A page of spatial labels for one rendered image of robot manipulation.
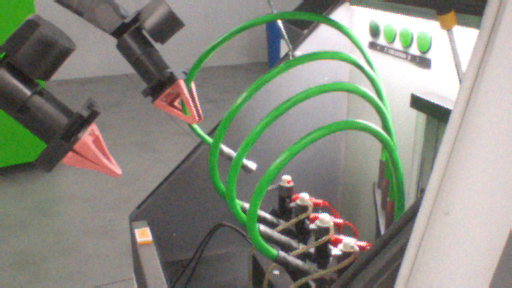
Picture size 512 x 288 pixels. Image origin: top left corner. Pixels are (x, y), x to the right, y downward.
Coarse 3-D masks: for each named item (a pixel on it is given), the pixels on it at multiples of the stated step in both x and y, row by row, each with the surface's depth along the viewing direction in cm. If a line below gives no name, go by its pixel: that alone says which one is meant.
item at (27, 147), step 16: (0, 0) 359; (16, 0) 364; (32, 0) 370; (0, 16) 362; (16, 16) 367; (0, 32) 365; (0, 112) 379; (0, 128) 382; (16, 128) 388; (0, 144) 385; (16, 144) 391; (32, 144) 397; (0, 160) 388; (16, 160) 394; (32, 160) 400
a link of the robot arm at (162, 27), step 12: (156, 0) 99; (96, 12) 98; (108, 12) 98; (144, 12) 99; (156, 12) 98; (168, 12) 98; (108, 24) 98; (120, 24) 98; (132, 24) 101; (144, 24) 98; (156, 24) 98; (168, 24) 98; (180, 24) 99; (120, 36) 101; (156, 36) 98; (168, 36) 100
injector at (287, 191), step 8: (280, 184) 98; (280, 192) 98; (288, 192) 98; (280, 200) 99; (272, 208) 99; (280, 208) 99; (288, 208) 99; (280, 216) 100; (288, 216) 100; (280, 248) 103; (288, 272) 104
